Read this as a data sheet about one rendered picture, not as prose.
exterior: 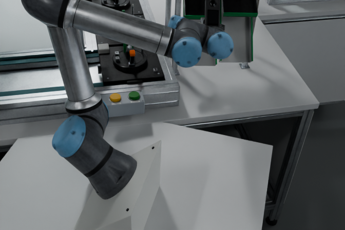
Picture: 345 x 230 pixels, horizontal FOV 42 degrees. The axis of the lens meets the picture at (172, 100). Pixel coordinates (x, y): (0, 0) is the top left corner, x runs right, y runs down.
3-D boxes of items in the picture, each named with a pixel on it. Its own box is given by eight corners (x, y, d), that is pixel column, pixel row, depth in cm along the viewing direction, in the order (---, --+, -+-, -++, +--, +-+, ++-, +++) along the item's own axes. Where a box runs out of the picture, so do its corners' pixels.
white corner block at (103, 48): (110, 56, 188) (109, 49, 186) (98, 57, 188) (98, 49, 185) (108, 50, 192) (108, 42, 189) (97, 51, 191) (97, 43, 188)
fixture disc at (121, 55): (149, 70, 179) (149, 65, 178) (114, 73, 176) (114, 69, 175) (144, 50, 189) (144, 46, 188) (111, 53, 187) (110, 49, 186)
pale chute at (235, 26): (250, 62, 183) (253, 60, 178) (218, 62, 182) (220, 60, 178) (249, -5, 185) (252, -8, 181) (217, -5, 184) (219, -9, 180)
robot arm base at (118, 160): (131, 185, 126) (106, 163, 123) (95, 207, 133) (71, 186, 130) (140, 151, 139) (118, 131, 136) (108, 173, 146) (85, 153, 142)
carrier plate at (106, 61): (164, 80, 178) (164, 75, 176) (103, 85, 173) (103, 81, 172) (153, 46, 195) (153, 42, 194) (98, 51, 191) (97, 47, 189)
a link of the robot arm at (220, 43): (211, 28, 123) (240, 38, 124) (206, 23, 133) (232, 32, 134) (200, 55, 125) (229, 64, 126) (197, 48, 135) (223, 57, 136)
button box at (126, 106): (145, 113, 169) (145, 101, 165) (88, 120, 165) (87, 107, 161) (141, 101, 174) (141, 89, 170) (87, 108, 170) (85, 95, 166)
